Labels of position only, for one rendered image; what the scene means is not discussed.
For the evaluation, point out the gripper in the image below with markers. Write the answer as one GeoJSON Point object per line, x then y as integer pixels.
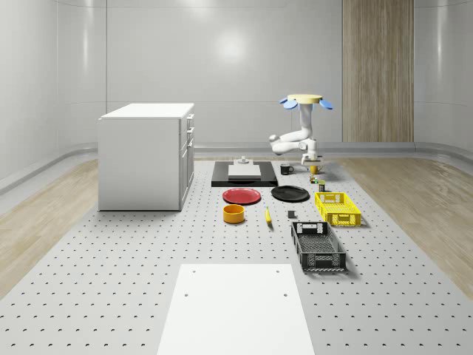
{"type": "Point", "coordinates": [312, 159]}

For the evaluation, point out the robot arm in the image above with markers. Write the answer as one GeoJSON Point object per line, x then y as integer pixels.
{"type": "Point", "coordinates": [306, 118]}

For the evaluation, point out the yellow mug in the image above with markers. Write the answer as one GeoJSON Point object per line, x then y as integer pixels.
{"type": "Point", "coordinates": [314, 169]}

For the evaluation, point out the flat-sided can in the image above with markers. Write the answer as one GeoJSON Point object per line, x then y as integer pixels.
{"type": "Point", "coordinates": [322, 186]}

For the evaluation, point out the black mug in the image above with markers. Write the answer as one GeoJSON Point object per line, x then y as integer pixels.
{"type": "Point", "coordinates": [285, 169]}

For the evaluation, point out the black plate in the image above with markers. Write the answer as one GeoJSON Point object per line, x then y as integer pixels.
{"type": "Point", "coordinates": [290, 193]}

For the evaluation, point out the grey cube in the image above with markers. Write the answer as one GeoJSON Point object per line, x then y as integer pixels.
{"type": "Point", "coordinates": [292, 214]}

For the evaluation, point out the drone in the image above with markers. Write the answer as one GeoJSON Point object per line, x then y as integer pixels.
{"type": "Point", "coordinates": [305, 98]}

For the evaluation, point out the yellow basket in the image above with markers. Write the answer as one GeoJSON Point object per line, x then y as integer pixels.
{"type": "Point", "coordinates": [340, 219]}

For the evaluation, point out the banana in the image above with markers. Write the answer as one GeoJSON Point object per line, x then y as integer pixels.
{"type": "Point", "coordinates": [268, 216]}

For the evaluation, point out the red plate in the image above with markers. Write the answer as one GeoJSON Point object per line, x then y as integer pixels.
{"type": "Point", "coordinates": [242, 196]}

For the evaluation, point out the black stove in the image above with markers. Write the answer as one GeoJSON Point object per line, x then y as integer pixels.
{"type": "Point", "coordinates": [221, 174]}

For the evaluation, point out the yellow bowl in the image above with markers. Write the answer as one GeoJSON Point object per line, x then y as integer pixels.
{"type": "Point", "coordinates": [233, 215]}

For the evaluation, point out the dark grey basket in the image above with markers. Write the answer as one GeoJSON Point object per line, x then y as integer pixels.
{"type": "Point", "coordinates": [321, 260]}

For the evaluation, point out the white cabinet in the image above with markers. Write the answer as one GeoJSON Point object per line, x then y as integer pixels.
{"type": "Point", "coordinates": [140, 162]}

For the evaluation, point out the white board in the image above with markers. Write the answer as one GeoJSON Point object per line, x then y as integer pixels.
{"type": "Point", "coordinates": [236, 314]}

